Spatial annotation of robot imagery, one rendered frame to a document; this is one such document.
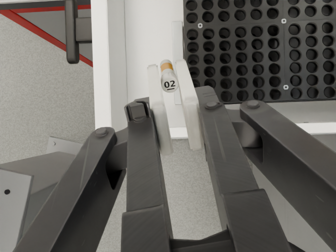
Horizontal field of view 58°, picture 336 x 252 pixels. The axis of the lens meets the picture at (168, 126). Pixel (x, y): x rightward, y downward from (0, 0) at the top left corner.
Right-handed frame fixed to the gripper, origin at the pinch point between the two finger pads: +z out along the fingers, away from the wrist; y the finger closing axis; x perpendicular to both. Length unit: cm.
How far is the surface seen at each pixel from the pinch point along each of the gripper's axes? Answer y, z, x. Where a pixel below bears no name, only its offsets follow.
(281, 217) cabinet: 23, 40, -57
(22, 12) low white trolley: -25, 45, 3
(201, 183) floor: 6, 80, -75
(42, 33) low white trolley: -27, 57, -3
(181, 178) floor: -1, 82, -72
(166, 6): 1.5, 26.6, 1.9
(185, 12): 3.3, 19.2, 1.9
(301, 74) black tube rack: 14.7, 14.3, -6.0
